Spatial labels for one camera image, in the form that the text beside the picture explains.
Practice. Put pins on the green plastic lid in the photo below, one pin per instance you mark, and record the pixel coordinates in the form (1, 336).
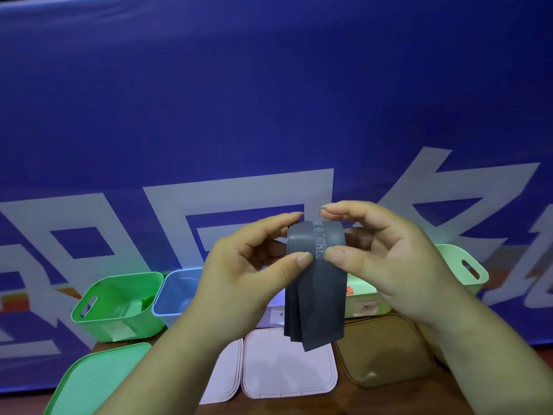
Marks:
(95, 380)

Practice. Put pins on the brown plastic lid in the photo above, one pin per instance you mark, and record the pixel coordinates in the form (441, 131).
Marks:
(382, 352)

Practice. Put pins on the person's right forearm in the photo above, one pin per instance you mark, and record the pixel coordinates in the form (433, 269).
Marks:
(488, 363)

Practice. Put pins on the person's left forearm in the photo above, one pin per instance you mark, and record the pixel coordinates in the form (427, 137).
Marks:
(173, 367)

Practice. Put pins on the blue plastic bin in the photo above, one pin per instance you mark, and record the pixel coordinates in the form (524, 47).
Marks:
(177, 296)

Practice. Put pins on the person's right middle finger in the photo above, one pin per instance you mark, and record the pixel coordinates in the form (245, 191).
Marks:
(333, 216)

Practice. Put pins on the person's right hand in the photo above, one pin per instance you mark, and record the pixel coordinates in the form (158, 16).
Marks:
(401, 263)

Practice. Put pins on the blue banner with white print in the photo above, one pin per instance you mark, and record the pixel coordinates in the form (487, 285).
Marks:
(242, 103)

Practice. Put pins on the mint green plastic bin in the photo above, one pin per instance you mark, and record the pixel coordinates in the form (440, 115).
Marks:
(464, 265)

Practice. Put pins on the white plastic bin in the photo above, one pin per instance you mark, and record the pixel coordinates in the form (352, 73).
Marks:
(270, 313)

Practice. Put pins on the grey sandpaper strip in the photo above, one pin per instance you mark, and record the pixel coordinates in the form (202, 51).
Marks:
(315, 293)

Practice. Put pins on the pale pink plastic lid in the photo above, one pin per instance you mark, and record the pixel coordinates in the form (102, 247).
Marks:
(287, 367)
(224, 376)

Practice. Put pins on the person's left thumb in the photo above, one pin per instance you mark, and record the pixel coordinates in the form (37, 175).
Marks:
(287, 270)

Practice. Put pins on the person's right thumb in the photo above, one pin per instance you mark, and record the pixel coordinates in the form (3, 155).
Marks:
(352, 261)

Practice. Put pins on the pale paper label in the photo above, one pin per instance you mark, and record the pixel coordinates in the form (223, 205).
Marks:
(367, 307)
(117, 331)

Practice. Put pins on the person's left hand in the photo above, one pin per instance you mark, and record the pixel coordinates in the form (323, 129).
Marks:
(233, 280)

